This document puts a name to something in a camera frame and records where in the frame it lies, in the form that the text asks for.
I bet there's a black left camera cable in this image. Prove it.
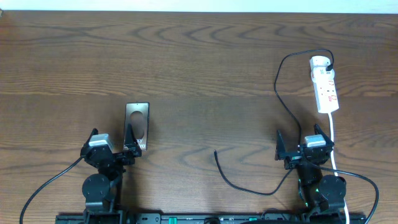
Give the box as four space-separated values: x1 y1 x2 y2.
19 155 85 224

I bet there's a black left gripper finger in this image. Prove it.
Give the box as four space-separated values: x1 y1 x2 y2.
123 124 142 157
83 128 98 148

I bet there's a black right camera cable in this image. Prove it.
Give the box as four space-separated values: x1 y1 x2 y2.
306 160 380 224

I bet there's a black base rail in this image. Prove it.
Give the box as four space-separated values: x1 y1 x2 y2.
55 212 367 224

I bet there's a black USB charging cable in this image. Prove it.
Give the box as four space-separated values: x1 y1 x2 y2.
213 49 335 197

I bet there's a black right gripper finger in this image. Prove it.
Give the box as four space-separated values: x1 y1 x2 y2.
275 130 286 161
313 124 333 146

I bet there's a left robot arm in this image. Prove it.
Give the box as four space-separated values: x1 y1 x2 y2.
80 124 142 223

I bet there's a gold Samsung Galaxy smartphone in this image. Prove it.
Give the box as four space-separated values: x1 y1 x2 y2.
124 102 150 151

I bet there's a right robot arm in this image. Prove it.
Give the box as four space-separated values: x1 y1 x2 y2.
275 124 346 223

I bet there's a white power strip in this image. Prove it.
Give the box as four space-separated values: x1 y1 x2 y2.
311 66 339 114

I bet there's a white USB charger plug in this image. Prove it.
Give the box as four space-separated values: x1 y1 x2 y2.
310 55 331 70

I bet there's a black camera cable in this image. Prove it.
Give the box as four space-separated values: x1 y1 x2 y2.
19 155 85 224
306 160 380 224

